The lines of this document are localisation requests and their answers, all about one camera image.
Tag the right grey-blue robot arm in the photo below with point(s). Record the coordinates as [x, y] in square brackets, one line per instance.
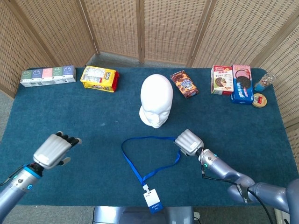
[224, 171]

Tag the pink blue sandwich cookie box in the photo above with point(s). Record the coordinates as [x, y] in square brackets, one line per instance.
[243, 86]

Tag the dark blue table cloth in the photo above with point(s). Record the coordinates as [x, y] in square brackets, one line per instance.
[70, 116]

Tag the brown chocolate cookie pack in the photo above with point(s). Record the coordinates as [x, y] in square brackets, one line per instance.
[184, 84]

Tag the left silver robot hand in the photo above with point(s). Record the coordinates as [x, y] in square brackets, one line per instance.
[51, 149]

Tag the multicolour tissue pack row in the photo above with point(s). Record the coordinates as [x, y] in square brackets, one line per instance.
[46, 75]

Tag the white and blue badge card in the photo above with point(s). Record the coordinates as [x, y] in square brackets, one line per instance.
[153, 200]

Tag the white power plug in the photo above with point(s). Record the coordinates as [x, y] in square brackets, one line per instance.
[197, 215]

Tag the yellow red biscuit bag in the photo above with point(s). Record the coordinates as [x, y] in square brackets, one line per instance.
[98, 78]

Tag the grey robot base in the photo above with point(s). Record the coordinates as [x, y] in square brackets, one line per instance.
[140, 215]

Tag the white foam mannequin head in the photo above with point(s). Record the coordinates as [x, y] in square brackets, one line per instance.
[156, 98]

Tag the white red wafer box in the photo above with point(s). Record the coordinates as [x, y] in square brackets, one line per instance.
[220, 80]

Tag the woven bamboo folding screen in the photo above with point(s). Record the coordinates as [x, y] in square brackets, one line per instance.
[116, 23]

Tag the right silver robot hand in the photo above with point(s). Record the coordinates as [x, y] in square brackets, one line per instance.
[189, 142]

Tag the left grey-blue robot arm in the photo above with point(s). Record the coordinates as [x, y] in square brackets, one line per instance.
[14, 186]

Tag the clear plastic cup blue base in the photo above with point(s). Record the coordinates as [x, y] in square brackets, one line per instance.
[262, 84]

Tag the round wooden red lid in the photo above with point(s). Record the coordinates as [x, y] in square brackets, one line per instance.
[259, 100]

